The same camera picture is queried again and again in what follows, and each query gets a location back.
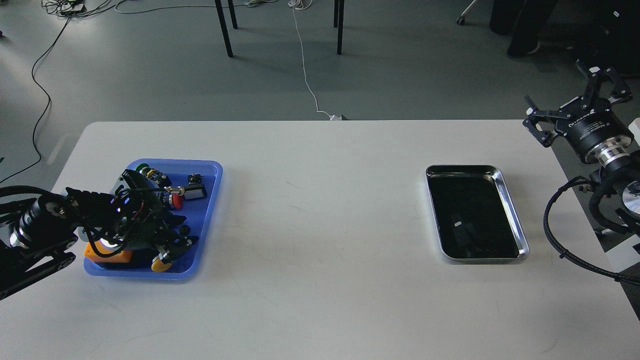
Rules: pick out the red push button switch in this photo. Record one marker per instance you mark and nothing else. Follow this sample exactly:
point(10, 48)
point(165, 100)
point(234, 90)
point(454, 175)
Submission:
point(175, 201)

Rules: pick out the green push button switch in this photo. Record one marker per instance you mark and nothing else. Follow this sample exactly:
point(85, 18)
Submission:
point(154, 175)

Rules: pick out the blue plastic tray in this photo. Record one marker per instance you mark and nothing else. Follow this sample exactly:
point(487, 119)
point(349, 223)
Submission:
point(198, 214)

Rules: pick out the black robot arm image left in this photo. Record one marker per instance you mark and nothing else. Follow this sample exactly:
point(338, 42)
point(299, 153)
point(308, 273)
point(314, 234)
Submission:
point(42, 228)

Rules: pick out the yellow push button switch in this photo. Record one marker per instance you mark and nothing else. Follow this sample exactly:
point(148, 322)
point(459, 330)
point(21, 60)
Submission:
point(161, 263)

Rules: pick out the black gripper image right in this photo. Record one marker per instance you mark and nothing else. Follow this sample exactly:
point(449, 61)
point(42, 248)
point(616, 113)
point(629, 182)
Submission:
point(592, 132)

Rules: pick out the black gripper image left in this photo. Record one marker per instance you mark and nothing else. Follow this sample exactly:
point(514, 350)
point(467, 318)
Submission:
point(133, 226)

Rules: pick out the office chair base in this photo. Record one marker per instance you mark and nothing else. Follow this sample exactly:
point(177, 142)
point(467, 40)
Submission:
point(461, 20)

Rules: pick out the small black contact block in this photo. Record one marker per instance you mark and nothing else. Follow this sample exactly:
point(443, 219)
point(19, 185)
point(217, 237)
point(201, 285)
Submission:
point(194, 179)

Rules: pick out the silver metal tray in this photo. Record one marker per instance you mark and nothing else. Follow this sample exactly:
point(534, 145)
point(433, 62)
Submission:
point(475, 217)

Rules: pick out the orange button enclosure box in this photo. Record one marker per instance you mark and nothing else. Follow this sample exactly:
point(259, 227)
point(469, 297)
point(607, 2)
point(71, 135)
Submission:
point(98, 253)

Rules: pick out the black angled table leg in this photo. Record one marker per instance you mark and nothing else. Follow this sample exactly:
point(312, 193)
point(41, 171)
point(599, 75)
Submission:
point(223, 24)

